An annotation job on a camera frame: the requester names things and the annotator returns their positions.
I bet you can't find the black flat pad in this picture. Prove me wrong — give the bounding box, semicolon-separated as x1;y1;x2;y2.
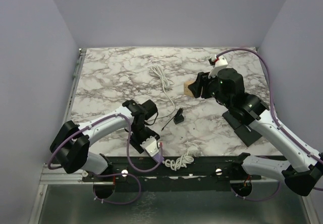
222;111;262;147

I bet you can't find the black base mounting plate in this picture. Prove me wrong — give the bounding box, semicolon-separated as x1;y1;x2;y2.
82;156;260;198

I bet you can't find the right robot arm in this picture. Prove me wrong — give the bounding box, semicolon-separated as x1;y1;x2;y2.
188;68;322;196

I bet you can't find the purple strip white cord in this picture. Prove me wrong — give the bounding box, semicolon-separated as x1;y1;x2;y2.
164;150;195;171

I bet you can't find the purple power strip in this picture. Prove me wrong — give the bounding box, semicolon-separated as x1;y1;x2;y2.
151;153;165;164

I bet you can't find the beige cube socket adapter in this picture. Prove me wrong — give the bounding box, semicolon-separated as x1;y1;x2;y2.
183;80;200;98

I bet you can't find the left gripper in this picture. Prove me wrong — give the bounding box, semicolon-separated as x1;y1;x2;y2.
128;123;160;154

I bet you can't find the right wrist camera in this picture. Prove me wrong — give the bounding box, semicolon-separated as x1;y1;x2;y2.
208;54;228;79

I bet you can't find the black charger with cable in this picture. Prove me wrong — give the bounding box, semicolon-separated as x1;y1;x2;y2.
161;107;184;131

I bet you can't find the aluminium frame rail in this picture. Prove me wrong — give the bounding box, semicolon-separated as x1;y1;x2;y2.
39;48;87;185

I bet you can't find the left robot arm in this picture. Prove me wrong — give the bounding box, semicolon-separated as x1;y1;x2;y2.
47;99;164;181

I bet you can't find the white power cord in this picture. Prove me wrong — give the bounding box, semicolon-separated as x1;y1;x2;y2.
148;66;177;119

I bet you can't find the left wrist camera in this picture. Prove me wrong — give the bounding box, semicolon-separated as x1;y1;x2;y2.
141;137;162;157

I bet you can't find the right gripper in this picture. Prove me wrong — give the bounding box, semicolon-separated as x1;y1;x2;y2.
190;68;232;108

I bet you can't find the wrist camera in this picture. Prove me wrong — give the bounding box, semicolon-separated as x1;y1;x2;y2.
208;54;228;79
141;137;162;157

